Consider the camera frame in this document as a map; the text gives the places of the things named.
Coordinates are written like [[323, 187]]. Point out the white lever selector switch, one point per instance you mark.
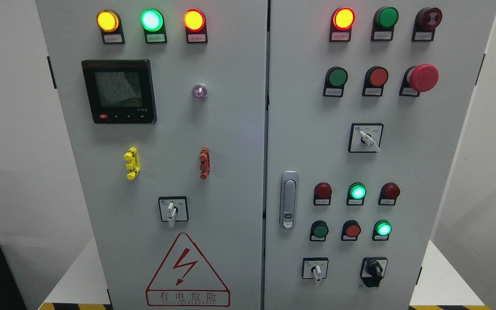
[[173, 209], [365, 137], [315, 268]]

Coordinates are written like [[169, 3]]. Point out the red terminal clip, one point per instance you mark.
[[205, 165]]

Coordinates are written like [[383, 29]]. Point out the clear round lamp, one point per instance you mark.
[[199, 92]]

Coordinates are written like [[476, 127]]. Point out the dark red indicator light left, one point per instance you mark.
[[322, 194]]

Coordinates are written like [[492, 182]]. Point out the dark red indicator light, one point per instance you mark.
[[322, 194], [389, 194]]

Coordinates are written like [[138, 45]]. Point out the left grey cabinet door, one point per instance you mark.
[[226, 209]]

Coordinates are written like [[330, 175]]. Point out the grey cabinet door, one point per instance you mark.
[[226, 209], [309, 133]]

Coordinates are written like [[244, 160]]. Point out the green lit indicator light middle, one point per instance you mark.
[[356, 194]]

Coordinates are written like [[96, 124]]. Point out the green lit indicator light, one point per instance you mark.
[[153, 26], [356, 194]]

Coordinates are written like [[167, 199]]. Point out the yellow terminal clip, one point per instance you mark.
[[132, 163]]

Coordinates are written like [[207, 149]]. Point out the green push button upper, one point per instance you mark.
[[335, 80]]

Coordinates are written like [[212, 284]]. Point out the red push button lower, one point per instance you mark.
[[350, 231]]

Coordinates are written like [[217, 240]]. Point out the red push button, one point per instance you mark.
[[374, 81], [350, 231]]

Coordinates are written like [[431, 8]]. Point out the right grey cabinet door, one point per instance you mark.
[[309, 133]]

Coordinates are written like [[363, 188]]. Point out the red electrical hazard warning sticker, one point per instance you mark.
[[185, 278]]

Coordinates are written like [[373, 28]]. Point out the black digital power meter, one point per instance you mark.
[[120, 91]]

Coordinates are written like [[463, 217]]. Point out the orange red-ringed indicator light left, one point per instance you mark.
[[195, 26]]

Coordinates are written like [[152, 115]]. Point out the orange red-ringed indicator light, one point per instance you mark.
[[340, 29], [195, 26]]

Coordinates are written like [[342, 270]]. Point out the dark red indicator light right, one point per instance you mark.
[[389, 194]]

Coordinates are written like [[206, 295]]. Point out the red push button upper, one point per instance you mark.
[[374, 81]]

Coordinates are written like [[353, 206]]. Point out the green lit push button lower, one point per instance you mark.
[[381, 230]]

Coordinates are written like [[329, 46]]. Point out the green lit indicator light left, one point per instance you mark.
[[153, 26]]

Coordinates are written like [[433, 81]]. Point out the orange red-ringed indicator light right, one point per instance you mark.
[[340, 29]]

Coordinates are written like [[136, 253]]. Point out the red emergency stop mushroom button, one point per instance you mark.
[[418, 79]]

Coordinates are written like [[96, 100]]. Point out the yellow indicator light top left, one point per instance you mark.
[[110, 26]]

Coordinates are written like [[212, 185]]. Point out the green indicator light top right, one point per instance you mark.
[[384, 21]]

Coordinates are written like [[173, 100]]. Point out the dark red buzzer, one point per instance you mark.
[[426, 21]]

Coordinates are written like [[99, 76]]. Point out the white platform with hazard stripe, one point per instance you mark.
[[439, 286]]

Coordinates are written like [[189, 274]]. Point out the silver door latch handle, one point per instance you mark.
[[289, 189]]

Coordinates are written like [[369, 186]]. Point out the black knob selector switch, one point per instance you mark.
[[372, 270]]

